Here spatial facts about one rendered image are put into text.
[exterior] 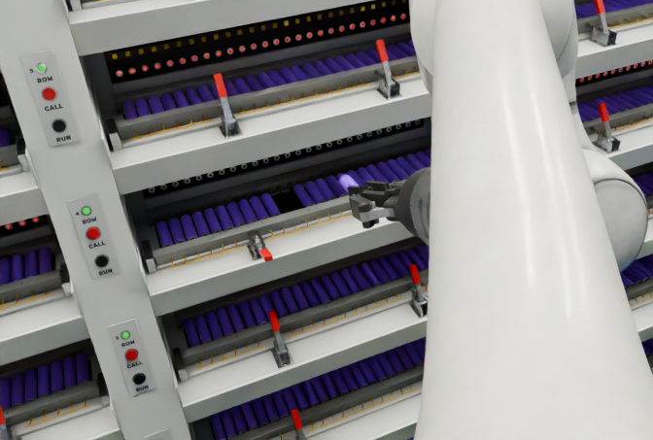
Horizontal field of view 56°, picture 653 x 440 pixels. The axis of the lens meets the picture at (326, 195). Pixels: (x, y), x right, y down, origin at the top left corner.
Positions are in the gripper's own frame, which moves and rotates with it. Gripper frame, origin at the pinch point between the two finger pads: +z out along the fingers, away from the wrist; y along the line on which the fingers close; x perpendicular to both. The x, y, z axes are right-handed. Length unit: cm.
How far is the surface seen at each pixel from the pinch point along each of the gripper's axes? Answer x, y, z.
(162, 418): 29, 33, 25
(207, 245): 4.3, 19.5, 25.1
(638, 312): 45, -66, 31
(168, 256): 4.4, 25.7, 25.2
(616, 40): -12, -61, 19
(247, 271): 9.5, 14.8, 21.7
